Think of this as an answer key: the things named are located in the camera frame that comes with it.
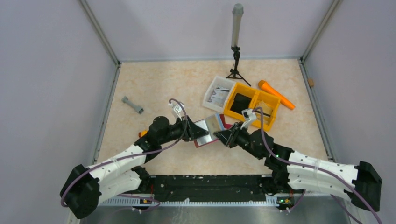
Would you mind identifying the red card holder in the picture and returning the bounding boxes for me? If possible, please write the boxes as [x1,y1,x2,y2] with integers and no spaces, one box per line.
[194,113,231,148]

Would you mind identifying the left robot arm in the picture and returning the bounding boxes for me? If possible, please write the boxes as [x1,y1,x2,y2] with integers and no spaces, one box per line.
[60,116,209,219]

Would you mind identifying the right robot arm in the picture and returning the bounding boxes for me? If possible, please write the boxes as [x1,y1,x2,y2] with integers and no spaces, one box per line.
[214,122,382,212]

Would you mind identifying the tan cards in bin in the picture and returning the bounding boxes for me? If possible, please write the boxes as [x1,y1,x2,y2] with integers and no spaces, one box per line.
[256,101,273,119]

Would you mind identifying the cards in white bin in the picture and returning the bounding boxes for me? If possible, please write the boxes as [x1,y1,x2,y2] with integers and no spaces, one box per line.
[207,87,230,107]

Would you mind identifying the black block in bin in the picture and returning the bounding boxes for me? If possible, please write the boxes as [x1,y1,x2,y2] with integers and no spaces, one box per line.
[230,93,252,114]

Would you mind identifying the yellow plastic bin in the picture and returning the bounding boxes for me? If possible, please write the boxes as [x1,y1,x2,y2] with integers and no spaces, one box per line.
[223,83,281,132]

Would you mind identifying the white plastic bin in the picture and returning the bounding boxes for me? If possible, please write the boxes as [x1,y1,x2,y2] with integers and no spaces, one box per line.
[202,76,236,113]

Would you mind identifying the small orange toy piece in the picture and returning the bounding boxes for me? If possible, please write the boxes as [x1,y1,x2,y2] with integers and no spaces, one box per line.
[138,130,148,138]

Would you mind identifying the orange plastic carrot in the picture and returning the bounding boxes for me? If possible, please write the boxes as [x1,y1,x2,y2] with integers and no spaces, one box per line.
[258,80,296,110]

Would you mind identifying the black mini tripod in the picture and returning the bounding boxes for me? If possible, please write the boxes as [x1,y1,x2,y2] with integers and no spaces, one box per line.
[226,46,252,87]

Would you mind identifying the grey plastic connector piece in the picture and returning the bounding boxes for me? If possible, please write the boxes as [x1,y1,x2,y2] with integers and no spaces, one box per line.
[121,96,144,114]

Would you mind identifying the grey tube on tripod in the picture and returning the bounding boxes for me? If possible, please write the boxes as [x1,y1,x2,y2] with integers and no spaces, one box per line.
[231,3,244,48]

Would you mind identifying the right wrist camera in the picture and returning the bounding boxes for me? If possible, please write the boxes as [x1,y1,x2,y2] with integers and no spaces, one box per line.
[241,108,257,129]

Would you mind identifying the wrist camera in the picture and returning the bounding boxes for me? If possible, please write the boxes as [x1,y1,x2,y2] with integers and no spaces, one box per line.
[168,103,186,120]
[241,108,257,129]

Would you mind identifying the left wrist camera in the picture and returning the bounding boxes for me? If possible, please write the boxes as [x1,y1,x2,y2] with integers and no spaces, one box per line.
[168,103,186,120]

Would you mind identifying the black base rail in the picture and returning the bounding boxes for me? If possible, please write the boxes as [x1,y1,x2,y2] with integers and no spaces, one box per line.
[133,175,305,203]

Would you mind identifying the small tan wall object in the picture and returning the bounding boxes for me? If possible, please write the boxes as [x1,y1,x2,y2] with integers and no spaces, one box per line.
[307,78,314,88]

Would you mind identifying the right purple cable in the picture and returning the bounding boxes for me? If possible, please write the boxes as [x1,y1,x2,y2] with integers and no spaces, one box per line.
[254,107,383,224]

